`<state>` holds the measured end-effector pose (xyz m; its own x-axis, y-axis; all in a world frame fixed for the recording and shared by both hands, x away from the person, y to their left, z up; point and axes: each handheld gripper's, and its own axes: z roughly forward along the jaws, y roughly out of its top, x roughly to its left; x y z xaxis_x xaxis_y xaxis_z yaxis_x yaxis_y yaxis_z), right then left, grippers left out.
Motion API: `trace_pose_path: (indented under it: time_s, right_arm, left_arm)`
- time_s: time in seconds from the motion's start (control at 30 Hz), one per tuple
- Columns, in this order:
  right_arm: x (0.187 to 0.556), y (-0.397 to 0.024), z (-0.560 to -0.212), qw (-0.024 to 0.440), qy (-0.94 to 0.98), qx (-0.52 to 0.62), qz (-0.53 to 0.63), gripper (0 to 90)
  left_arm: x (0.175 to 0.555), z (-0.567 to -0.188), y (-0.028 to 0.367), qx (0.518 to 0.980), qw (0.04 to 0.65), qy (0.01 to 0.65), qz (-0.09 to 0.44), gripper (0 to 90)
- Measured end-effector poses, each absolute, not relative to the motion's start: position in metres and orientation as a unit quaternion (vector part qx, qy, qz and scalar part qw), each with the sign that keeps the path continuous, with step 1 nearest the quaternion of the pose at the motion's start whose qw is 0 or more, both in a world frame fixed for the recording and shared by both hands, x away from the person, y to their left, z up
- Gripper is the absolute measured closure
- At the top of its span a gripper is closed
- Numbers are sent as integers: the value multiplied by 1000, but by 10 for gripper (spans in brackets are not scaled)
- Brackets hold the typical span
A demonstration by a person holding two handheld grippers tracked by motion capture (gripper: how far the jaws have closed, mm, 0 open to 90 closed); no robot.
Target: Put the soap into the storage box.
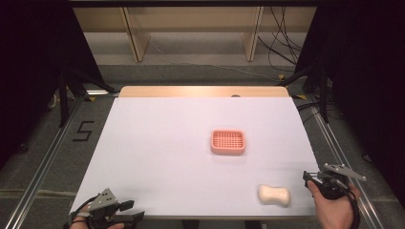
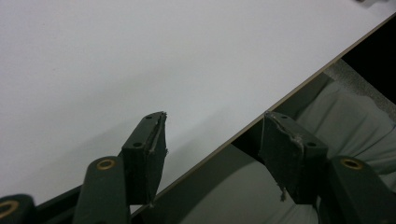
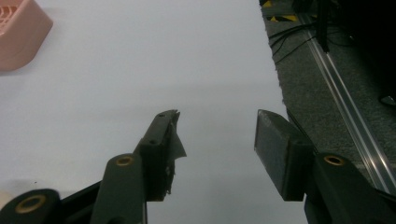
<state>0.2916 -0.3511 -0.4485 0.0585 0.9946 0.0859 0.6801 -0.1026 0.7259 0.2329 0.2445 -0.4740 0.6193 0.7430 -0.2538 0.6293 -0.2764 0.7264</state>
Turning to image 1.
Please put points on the cream soap bar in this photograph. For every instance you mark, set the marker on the cream soap bar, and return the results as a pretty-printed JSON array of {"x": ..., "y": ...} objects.
[{"x": 274, "y": 195}]

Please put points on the person's left hand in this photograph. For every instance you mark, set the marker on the person's left hand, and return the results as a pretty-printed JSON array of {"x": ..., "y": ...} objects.
[{"x": 79, "y": 224}]

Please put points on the white table cover sheet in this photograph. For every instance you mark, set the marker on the white table cover sheet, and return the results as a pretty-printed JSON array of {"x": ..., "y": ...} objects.
[{"x": 165, "y": 159}]

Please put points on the dark table grommet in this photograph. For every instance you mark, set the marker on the dark table grommet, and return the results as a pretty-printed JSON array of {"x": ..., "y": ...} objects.
[{"x": 235, "y": 95}]

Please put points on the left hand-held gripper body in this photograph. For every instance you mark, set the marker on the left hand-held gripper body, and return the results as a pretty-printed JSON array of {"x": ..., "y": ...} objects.
[{"x": 101, "y": 200}]

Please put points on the aluminium floor rail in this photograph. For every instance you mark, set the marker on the aluminium floor rail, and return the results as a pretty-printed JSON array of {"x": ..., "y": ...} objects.
[
  {"x": 41, "y": 165},
  {"x": 347, "y": 162}
]

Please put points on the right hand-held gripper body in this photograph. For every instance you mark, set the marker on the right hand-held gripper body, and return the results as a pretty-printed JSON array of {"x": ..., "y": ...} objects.
[{"x": 334, "y": 187}]

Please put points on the person's right hand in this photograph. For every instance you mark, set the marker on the person's right hand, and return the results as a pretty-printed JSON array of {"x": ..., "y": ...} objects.
[{"x": 332, "y": 213}]

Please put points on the black curtain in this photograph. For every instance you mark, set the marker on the black curtain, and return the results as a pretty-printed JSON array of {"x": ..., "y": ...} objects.
[
  {"x": 35, "y": 63},
  {"x": 366, "y": 79}
]

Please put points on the pink slotted soap dish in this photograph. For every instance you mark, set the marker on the pink slotted soap dish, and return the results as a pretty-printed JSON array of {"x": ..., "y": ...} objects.
[{"x": 228, "y": 142}]

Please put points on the beige wooden shelf unit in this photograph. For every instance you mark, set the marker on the beige wooden shelf unit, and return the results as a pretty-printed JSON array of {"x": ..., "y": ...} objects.
[{"x": 137, "y": 35}]

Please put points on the black stand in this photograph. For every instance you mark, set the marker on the black stand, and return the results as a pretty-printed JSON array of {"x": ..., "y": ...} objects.
[
  {"x": 64, "y": 95},
  {"x": 323, "y": 92}
]

